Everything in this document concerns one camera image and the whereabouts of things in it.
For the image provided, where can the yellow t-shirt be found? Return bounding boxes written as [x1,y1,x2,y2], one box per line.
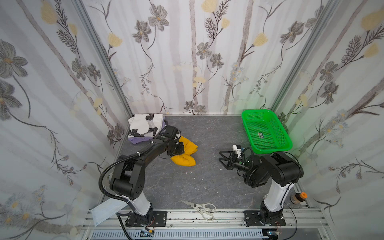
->
[171,136,198,167]

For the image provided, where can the green plastic basket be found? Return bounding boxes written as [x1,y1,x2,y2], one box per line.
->
[241,109,293,155]

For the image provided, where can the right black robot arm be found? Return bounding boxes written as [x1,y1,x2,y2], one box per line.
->
[219,149,304,226]

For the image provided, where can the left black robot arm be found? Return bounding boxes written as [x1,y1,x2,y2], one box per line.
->
[98,125,185,240]

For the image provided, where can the purple folded t-shirt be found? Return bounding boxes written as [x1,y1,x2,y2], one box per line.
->
[128,116,169,145]

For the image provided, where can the orange capped small bottle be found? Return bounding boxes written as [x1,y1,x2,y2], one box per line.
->
[290,192,308,205]

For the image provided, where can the white paper sheet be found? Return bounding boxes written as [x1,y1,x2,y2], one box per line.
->
[91,199,128,227]

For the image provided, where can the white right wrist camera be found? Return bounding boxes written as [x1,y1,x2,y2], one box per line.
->
[233,145,243,159]

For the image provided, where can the white handled scissors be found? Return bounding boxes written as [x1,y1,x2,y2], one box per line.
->
[182,201,217,222]

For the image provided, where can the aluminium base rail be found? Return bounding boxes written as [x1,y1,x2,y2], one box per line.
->
[80,208,331,240]

